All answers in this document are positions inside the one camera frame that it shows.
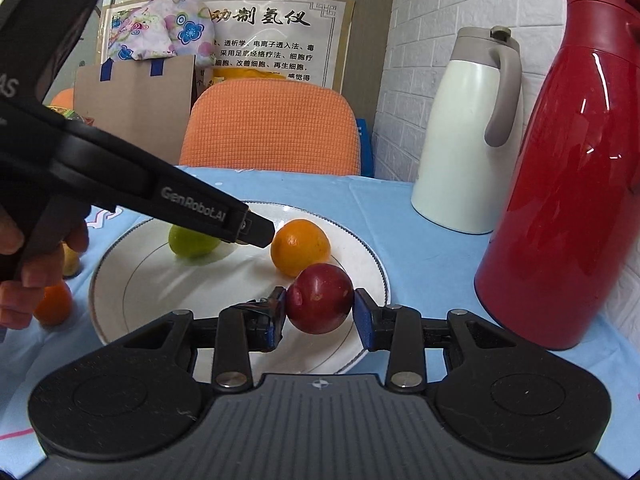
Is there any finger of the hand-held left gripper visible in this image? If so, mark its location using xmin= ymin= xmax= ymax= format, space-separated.
xmin=235 ymin=205 xmax=276 ymax=249

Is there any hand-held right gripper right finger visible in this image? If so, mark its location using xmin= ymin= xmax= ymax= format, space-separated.
xmin=352 ymin=288 xmax=516 ymax=394

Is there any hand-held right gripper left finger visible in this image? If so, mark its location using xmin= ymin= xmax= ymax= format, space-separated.
xmin=122 ymin=287 xmax=288 ymax=394

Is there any red apple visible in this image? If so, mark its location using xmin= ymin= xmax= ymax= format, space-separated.
xmin=286 ymin=263 xmax=355 ymax=336

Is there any green apple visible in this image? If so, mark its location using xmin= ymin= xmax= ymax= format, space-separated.
xmin=168 ymin=224 xmax=222 ymax=260

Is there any white round plate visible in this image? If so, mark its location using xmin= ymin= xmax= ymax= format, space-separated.
xmin=89 ymin=202 xmax=390 ymax=376

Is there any person's left hand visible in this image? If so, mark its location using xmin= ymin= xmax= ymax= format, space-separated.
xmin=0 ymin=207 xmax=90 ymax=343

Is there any orange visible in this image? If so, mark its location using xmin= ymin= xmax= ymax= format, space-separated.
xmin=32 ymin=280 xmax=74 ymax=326
xmin=270 ymin=219 xmax=332 ymax=278

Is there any orange chair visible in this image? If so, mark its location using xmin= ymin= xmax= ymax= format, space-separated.
xmin=178 ymin=81 xmax=362 ymax=177
xmin=49 ymin=87 xmax=76 ymax=111

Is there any instant noodle bowl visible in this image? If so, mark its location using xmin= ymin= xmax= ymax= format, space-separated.
xmin=59 ymin=106 xmax=96 ymax=127

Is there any blue star tablecloth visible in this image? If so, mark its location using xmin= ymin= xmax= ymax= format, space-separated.
xmin=0 ymin=165 xmax=640 ymax=480

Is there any cardboard box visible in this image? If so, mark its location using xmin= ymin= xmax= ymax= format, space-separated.
xmin=73 ymin=54 xmax=198 ymax=167

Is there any floral cloth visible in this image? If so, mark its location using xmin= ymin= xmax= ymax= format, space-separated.
xmin=107 ymin=0 xmax=217 ymax=68

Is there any blue packet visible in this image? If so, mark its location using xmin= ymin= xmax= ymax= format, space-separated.
xmin=356 ymin=118 xmax=375 ymax=178

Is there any yellow plastic bag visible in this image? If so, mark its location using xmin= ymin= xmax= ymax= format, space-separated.
xmin=212 ymin=65 xmax=296 ymax=86

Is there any brown kiwi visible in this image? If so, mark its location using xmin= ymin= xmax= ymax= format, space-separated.
xmin=61 ymin=242 xmax=83 ymax=278

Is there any white thermos jug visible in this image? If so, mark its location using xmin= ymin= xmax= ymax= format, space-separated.
xmin=411 ymin=26 xmax=524 ymax=236

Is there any red thermos jug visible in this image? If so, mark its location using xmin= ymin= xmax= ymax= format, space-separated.
xmin=474 ymin=0 xmax=640 ymax=352

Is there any yellow framed wall poster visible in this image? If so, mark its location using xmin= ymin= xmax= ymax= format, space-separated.
xmin=102 ymin=0 xmax=356 ymax=96

